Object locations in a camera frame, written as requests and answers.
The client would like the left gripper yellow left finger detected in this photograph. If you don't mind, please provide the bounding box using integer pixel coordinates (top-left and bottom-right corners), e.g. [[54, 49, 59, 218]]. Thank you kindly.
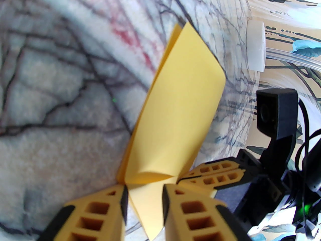
[[38, 184, 129, 241]]

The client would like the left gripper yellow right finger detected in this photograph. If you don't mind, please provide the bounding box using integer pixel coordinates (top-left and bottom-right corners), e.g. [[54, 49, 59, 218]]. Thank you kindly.
[[162, 184, 242, 241]]

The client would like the yellow paper sheet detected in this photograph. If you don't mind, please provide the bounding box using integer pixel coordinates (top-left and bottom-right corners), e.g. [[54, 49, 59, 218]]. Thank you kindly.
[[117, 22, 226, 241]]

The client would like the white masking tape roll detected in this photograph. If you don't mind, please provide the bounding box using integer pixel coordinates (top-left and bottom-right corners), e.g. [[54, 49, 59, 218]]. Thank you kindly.
[[247, 20, 266, 72]]

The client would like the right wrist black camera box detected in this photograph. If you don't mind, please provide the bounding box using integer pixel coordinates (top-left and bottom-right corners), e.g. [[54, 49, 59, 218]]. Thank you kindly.
[[256, 89, 299, 165]]

